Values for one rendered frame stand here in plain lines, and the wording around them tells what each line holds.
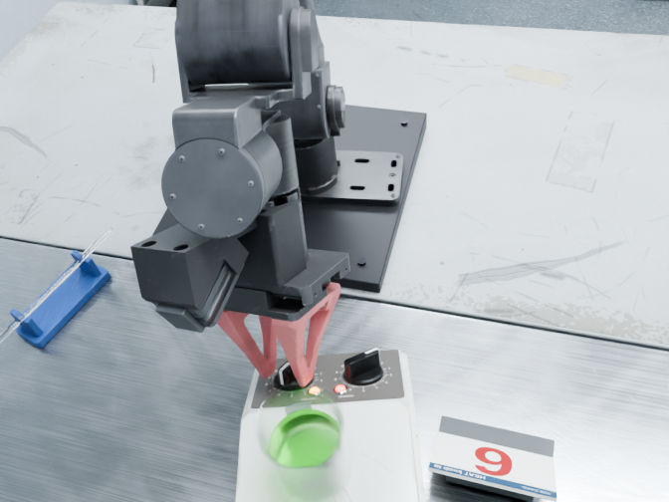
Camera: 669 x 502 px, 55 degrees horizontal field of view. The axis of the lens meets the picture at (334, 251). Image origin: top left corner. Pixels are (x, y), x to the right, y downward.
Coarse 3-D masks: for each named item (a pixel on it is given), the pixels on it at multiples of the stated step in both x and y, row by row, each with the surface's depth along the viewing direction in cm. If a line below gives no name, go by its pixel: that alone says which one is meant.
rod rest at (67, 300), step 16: (80, 272) 66; (96, 272) 65; (64, 288) 65; (80, 288) 65; (96, 288) 65; (48, 304) 64; (64, 304) 63; (80, 304) 64; (32, 320) 60; (48, 320) 62; (64, 320) 63; (32, 336) 61; (48, 336) 62
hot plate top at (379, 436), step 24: (360, 408) 45; (384, 408) 45; (240, 432) 45; (360, 432) 44; (384, 432) 43; (408, 432) 43; (240, 456) 43; (264, 456) 43; (360, 456) 43; (384, 456) 42; (408, 456) 42; (240, 480) 42; (264, 480) 42; (360, 480) 42; (384, 480) 41; (408, 480) 41
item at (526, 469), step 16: (448, 448) 49; (464, 448) 49; (480, 448) 50; (496, 448) 50; (448, 464) 47; (464, 464) 47; (480, 464) 47; (496, 464) 48; (512, 464) 48; (528, 464) 48; (544, 464) 48; (512, 480) 46; (528, 480) 46; (544, 480) 46
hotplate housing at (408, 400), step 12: (408, 372) 51; (252, 384) 52; (408, 384) 50; (252, 396) 50; (408, 396) 48; (252, 408) 48; (408, 408) 46; (420, 456) 44; (420, 468) 44; (420, 480) 43; (420, 492) 43
